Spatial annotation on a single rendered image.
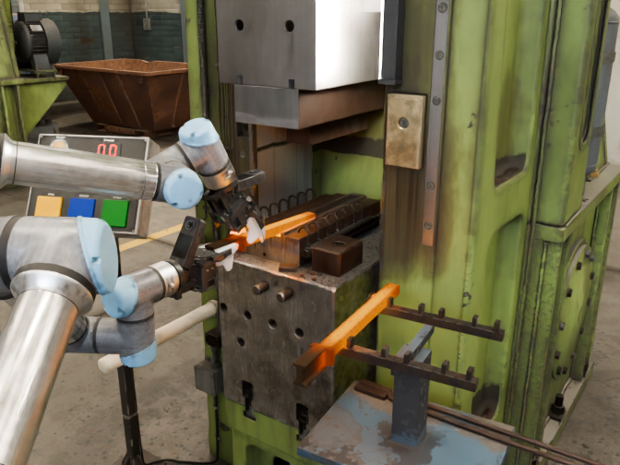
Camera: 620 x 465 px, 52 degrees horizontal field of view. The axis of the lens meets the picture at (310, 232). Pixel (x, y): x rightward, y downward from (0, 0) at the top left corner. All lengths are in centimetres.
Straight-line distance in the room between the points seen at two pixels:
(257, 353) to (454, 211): 65
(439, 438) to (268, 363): 52
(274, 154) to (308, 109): 37
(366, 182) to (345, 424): 83
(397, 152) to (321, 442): 68
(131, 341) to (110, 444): 131
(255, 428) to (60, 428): 106
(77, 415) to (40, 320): 191
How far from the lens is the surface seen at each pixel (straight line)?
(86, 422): 277
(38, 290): 95
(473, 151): 149
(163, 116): 813
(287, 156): 196
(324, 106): 162
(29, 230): 101
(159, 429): 265
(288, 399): 177
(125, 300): 128
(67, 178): 120
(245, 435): 197
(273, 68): 156
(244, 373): 183
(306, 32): 150
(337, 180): 209
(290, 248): 164
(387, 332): 174
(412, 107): 151
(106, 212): 185
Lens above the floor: 155
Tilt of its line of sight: 20 degrees down
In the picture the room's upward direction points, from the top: straight up
